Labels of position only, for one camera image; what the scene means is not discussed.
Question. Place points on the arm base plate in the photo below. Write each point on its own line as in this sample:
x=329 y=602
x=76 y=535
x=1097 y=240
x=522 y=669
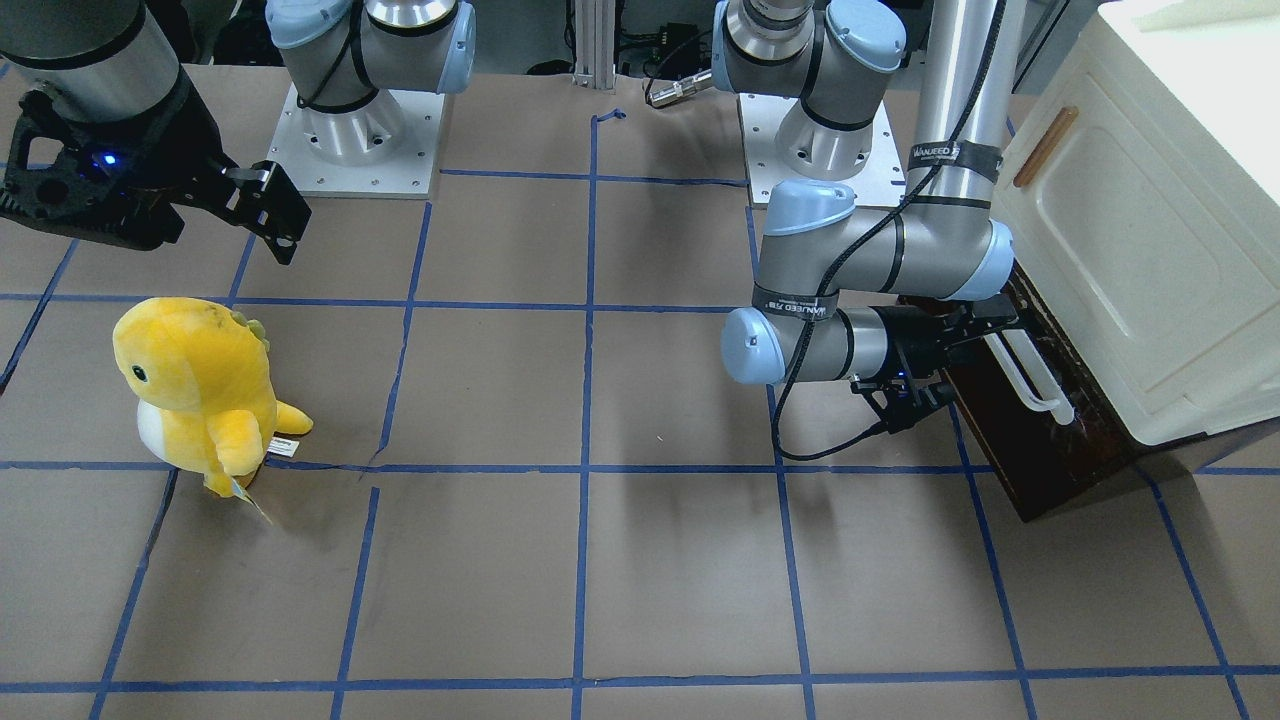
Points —
x=387 y=149
x=781 y=143

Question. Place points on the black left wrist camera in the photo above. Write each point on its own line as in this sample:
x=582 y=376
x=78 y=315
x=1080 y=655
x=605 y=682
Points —
x=903 y=402

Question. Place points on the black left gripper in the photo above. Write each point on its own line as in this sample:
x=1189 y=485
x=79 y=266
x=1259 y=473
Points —
x=911 y=343

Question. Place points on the dark brown wooden drawer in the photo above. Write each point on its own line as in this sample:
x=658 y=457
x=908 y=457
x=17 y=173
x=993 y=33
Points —
x=1042 y=465

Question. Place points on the white drawer handle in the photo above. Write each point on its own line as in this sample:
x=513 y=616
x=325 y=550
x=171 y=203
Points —
x=1029 y=375

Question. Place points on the wooden cabinet handle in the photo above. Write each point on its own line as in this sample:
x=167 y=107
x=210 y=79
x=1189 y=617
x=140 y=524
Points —
x=1047 y=144

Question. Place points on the cream white cabinet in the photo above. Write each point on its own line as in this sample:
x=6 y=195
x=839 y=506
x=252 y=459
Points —
x=1152 y=230

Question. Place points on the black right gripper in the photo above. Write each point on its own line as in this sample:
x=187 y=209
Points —
x=176 y=143

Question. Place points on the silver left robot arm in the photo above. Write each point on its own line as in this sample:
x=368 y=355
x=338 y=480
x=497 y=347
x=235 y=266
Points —
x=824 y=232

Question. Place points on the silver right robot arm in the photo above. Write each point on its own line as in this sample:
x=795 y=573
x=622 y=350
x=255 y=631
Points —
x=111 y=60

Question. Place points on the aluminium frame post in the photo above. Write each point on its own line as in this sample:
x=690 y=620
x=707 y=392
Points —
x=595 y=44

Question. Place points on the yellow plush dinosaur toy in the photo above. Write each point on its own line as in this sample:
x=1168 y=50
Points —
x=201 y=374

